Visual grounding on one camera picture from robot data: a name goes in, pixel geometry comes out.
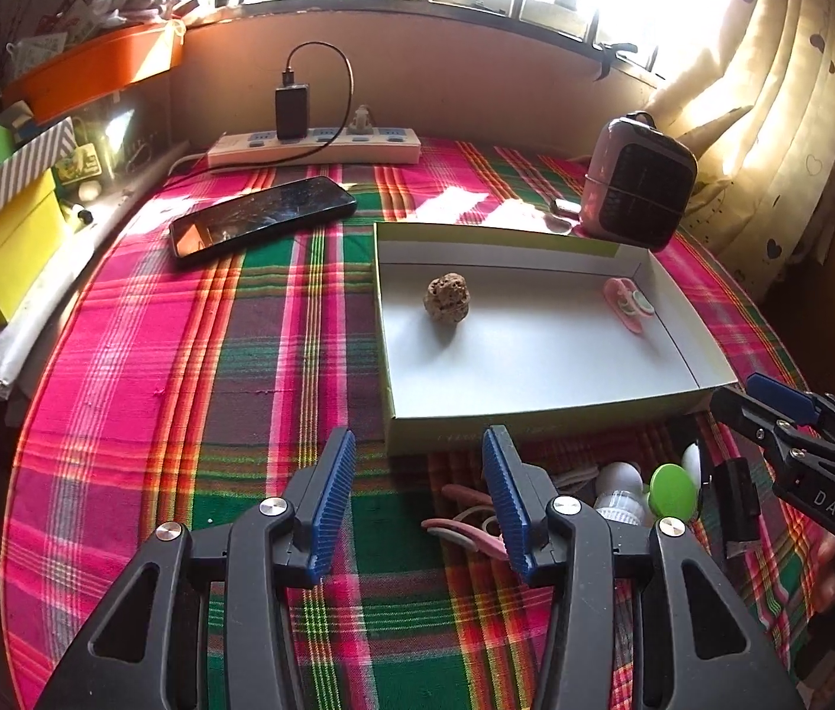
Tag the black smartphone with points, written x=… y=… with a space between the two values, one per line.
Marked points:
x=258 y=217

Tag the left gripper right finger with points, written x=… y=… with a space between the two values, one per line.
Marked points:
x=696 y=645

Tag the white power strip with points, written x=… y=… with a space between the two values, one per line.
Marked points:
x=383 y=146

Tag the orange tray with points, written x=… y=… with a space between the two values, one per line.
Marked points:
x=97 y=68

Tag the plaid tablecloth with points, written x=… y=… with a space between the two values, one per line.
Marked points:
x=189 y=395

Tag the white ribbed bottle cap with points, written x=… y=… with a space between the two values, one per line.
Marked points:
x=620 y=495

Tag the green white suction knob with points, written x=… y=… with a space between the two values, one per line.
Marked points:
x=674 y=490

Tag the cream heart curtain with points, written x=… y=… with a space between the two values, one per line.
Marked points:
x=752 y=95

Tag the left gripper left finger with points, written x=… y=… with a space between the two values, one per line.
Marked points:
x=145 y=645

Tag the brown walnut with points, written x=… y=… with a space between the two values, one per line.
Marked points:
x=447 y=299

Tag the white plug adapter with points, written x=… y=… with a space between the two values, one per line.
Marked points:
x=362 y=121

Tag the striped box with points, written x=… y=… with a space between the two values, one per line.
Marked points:
x=35 y=158

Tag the green white cardboard box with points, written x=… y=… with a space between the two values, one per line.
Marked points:
x=540 y=351

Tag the small usb plug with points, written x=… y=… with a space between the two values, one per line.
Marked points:
x=565 y=208

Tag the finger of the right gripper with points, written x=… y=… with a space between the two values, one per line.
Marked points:
x=792 y=403
x=758 y=423

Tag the yellow box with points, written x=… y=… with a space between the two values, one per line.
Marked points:
x=32 y=230

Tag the pink black mini heater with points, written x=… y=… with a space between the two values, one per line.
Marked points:
x=637 y=183

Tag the black charger with cable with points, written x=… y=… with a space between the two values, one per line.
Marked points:
x=292 y=103

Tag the pink nail clipper case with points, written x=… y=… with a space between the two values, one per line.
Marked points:
x=628 y=302

